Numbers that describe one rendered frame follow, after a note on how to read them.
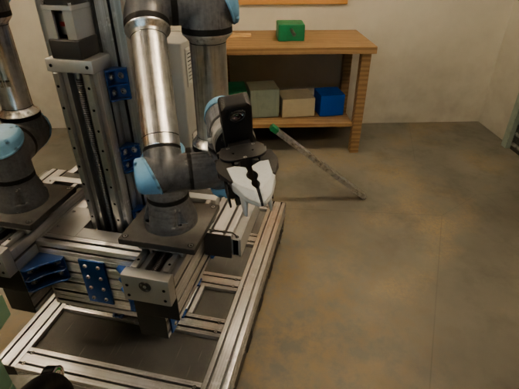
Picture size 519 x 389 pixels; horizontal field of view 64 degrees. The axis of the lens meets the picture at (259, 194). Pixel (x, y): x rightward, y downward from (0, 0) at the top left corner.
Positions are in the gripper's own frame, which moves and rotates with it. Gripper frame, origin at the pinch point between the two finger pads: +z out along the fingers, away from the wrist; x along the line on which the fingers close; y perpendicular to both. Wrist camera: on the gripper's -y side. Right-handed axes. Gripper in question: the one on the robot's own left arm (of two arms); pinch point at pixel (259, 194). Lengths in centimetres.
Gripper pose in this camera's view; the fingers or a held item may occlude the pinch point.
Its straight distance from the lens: 53.5
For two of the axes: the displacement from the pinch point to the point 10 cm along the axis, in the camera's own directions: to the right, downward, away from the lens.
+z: 2.2, 5.3, -8.2
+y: 1.1, 8.2, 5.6
